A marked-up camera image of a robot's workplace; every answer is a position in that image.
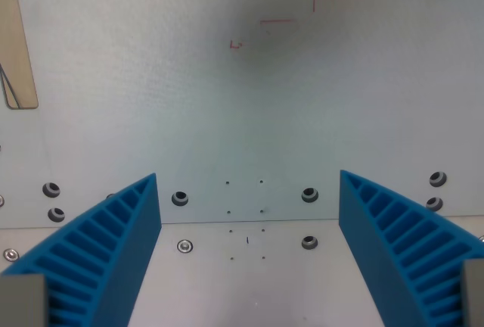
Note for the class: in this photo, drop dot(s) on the light wooden board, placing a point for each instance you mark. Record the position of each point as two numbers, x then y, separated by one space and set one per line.
17 32

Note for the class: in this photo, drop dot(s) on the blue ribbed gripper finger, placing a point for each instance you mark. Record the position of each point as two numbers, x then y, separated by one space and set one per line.
125 236
374 236

